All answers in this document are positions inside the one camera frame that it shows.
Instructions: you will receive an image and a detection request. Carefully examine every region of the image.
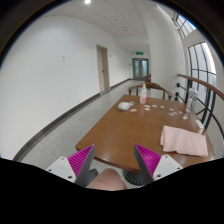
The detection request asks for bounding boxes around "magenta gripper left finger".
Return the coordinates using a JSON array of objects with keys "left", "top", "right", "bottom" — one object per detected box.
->
[{"left": 46, "top": 144, "right": 96, "bottom": 188}]

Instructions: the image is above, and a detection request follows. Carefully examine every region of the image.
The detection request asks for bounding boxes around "glass double door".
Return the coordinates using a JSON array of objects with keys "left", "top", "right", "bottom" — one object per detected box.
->
[{"left": 132, "top": 58, "right": 148, "bottom": 80}]

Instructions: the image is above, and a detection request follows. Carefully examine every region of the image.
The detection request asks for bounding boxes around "arched window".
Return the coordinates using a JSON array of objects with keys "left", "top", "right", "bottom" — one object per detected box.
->
[{"left": 188, "top": 42, "right": 216, "bottom": 107}]

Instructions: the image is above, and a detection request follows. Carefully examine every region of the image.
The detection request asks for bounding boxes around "wooden stair handrail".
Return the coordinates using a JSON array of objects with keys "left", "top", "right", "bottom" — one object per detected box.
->
[{"left": 175, "top": 73, "right": 224, "bottom": 141}]

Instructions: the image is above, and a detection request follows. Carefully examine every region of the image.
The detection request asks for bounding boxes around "beige door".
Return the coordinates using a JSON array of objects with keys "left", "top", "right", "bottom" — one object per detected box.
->
[{"left": 97, "top": 45, "right": 110, "bottom": 94}]

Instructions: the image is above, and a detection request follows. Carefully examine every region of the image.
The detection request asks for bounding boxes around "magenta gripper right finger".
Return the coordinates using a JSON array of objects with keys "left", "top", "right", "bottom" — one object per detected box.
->
[{"left": 133, "top": 143, "right": 184, "bottom": 185}]

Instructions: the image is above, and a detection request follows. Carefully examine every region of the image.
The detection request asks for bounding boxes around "person's knee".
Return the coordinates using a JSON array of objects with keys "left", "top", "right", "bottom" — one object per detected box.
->
[{"left": 88, "top": 168, "right": 127, "bottom": 191}]

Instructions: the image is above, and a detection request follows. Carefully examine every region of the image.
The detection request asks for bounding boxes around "white spray bottle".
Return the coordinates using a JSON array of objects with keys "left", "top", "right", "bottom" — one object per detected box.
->
[{"left": 140, "top": 84, "right": 147, "bottom": 104}]

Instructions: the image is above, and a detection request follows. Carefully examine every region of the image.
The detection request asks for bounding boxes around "pink folded towel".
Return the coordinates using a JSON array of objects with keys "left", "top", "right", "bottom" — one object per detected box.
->
[{"left": 160, "top": 126, "right": 208, "bottom": 157}]

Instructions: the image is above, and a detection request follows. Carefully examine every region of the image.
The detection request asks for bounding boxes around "wooden chair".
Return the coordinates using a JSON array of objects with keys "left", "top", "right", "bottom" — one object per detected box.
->
[{"left": 128, "top": 82, "right": 173, "bottom": 100}]

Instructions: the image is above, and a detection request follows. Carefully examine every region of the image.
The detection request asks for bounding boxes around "clear plastic water bottle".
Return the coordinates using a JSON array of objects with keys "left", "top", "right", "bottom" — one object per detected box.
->
[{"left": 186, "top": 87, "right": 198, "bottom": 113}]

